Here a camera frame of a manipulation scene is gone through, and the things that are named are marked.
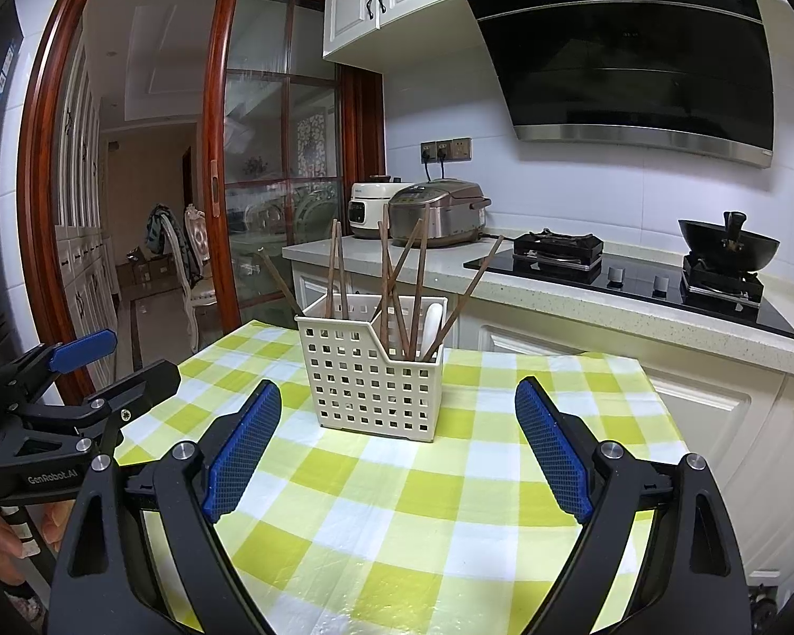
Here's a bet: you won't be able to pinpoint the white speckled kitchen countertop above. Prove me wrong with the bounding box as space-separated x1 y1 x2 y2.
281 231 794 371

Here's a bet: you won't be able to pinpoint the brass wall socket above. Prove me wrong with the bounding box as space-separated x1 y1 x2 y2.
420 138 472 164

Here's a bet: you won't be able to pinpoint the silver rice cooker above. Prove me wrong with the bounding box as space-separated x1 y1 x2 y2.
387 178 492 247

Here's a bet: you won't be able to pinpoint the black glass range hood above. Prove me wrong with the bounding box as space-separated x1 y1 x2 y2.
453 0 777 169

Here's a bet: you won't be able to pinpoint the black wok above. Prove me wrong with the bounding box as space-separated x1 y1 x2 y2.
676 212 782 274

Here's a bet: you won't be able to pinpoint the white rice cooker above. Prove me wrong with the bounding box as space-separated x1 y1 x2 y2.
349 175 408 240

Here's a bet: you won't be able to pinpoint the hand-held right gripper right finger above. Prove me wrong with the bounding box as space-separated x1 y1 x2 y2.
515 376 752 635

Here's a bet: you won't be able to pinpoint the dark jacket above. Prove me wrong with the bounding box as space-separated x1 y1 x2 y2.
147 205 190 272

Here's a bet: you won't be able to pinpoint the white base cabinets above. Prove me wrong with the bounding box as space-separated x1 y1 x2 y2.
291 261 794 586

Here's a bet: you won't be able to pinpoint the white perforated utensil basket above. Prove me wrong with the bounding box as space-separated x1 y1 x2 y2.
295 292 446 444

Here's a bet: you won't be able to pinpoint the green checkered tablecloth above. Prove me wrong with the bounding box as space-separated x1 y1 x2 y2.
109 321 689 635

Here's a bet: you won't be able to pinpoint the red wooden door frame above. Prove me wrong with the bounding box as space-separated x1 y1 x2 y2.
16 0 386 398

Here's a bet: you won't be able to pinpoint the black iron pan support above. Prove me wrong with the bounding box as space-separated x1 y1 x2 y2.
512 230 604 272
680 255 765 306

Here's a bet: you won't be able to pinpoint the white ornate chair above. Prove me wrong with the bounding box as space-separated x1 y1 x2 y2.
162 205 221 355

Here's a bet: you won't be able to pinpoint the dark wooden table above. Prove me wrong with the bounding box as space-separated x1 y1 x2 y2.
115 248 181 293

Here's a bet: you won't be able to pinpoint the white ceramic spoon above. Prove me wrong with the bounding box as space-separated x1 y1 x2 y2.
420 302 446 362

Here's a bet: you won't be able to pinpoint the black glass gas stove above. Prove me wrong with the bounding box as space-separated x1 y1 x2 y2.
463 230 794 340

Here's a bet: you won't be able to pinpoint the glass sliding door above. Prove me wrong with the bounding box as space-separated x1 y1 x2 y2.
205 0 345 338

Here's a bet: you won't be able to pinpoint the bunch of wooden chopsticks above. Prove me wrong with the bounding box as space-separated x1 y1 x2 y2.
258 204 506 364

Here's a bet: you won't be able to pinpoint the white hallway cabinet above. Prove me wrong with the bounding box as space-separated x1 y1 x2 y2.
53 33 120 371

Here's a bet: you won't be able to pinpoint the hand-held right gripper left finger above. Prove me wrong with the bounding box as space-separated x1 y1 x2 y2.
48 378 283 635

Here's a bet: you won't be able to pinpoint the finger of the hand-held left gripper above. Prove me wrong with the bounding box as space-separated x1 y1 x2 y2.
0 329 119 406
13 360 182 457

